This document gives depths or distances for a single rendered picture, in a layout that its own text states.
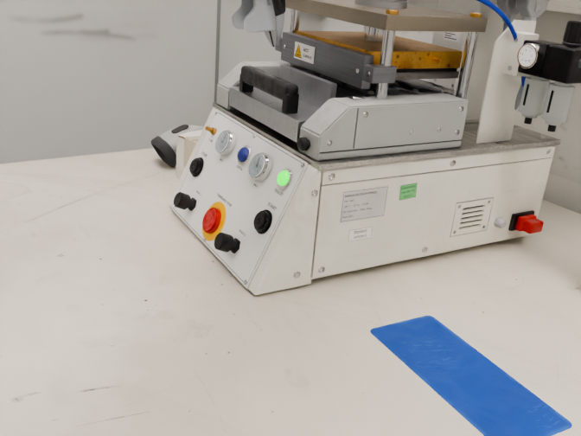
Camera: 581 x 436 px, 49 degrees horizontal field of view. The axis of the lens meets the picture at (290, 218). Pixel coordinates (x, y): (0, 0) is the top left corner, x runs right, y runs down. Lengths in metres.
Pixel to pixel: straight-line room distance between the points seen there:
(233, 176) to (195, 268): 0.15
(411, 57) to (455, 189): 0.21
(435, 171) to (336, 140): 0.18
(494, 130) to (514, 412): 0.46
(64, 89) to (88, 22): 0.23
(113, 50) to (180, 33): 0.25
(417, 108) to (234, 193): 0.29
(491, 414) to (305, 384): 0.19
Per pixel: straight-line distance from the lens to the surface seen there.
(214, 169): 1.01
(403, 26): 0.88
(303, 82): 0.97
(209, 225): 0.96
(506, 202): 1.07
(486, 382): 0.76
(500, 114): 1.02
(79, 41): 2.25
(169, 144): 1.30
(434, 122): 0.92
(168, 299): 0.84
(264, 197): 0.88
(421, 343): 0.80
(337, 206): 0.85
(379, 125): 0.85
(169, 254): 0.95
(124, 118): 2.35
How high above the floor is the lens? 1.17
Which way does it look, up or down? 23 degrees down
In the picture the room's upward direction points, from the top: 5 degrees clockwise
